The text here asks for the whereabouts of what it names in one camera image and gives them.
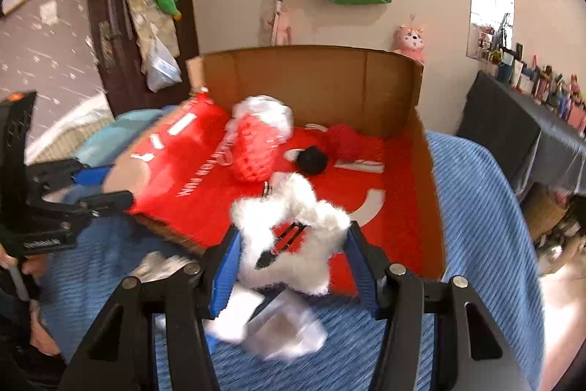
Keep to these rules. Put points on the person's left hand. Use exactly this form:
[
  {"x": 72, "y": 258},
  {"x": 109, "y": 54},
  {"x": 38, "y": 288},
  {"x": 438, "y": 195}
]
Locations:
[{"x": 43, "y": 338}]

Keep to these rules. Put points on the teal pillow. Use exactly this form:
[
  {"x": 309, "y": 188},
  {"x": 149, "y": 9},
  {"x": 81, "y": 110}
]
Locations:
[{"x": 114, "y": 130}]

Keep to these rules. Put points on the blue white face mask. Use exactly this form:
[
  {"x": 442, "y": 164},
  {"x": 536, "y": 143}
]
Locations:
[{"x": 229, "y": 322}]

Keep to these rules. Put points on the wicker basket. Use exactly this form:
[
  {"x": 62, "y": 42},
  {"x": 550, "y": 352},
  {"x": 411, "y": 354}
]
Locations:
[{"x": 545, "y": 212}]

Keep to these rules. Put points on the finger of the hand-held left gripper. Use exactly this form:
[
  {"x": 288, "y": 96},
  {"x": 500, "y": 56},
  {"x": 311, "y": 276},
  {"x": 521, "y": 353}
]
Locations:
[
  {"x": 105, "y": 201},
  {"x": 94, "y": 175}
]

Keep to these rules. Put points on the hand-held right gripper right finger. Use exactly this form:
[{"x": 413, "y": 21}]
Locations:
[{"x": 361, "y": 267}]

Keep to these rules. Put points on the beige hanging door organizer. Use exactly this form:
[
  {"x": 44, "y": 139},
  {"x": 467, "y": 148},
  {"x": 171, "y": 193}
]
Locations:
[{"x": 146, "y": 6}]

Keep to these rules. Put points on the white mesh bath pouf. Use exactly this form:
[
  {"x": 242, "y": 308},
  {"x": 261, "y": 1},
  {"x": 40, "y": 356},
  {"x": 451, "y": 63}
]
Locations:
[{"x": 268, "y": 111}]

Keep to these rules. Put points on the pink plush toy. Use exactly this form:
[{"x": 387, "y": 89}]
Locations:
[{"x": 408, "y": 43}]

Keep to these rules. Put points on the cardboard box red lining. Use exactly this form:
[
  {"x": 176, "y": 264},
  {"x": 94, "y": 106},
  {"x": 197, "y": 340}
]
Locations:
[{"x": 320, "y": 88}]

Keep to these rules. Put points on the translucent plastic packet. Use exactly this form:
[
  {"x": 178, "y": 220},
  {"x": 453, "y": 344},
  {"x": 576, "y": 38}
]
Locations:
[{"x": 288, "y": 331}]

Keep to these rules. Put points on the clear plastic bag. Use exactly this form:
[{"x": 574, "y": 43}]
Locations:
[{"x": 162, "y": 68}]

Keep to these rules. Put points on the white cloth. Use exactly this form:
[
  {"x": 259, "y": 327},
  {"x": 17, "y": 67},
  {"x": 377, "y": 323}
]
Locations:
[{"x": 68, "y": 130}]

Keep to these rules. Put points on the table with grey cloth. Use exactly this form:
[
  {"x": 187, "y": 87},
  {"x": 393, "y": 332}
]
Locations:
[{"x": 503, "y": 130}]

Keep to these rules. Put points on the black scrunchie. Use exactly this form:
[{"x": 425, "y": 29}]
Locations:
[{"x": 312, "y": 159}]

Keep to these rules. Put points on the white tube orange cap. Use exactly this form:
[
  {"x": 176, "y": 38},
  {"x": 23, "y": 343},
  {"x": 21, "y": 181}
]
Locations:
[{"x": 277, "y": 17}]

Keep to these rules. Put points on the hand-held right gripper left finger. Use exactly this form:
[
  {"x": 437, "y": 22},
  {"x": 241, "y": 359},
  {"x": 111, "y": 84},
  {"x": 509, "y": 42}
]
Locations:
[{"x": 224, "y": 276}]

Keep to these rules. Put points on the blue knitted blanket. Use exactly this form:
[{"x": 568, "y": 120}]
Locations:
[{"x": 480, "y": 212}]

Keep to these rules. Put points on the row of cosmetic bottles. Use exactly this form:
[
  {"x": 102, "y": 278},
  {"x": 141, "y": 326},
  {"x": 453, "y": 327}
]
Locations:
[{"x": 549, "y": 84}]

